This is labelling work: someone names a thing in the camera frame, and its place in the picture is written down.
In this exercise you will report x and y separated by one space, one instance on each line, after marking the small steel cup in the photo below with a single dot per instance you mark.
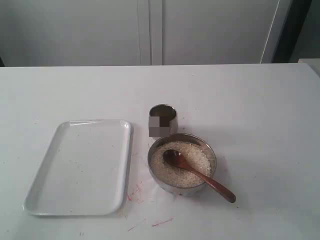
162 121

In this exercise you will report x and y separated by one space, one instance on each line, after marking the white rice heap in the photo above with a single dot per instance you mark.
175 176

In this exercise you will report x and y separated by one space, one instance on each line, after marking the steel bowl of rice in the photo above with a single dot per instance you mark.
182 137

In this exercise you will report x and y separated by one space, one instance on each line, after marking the white rectangular plastic tray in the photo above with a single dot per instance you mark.
84 171

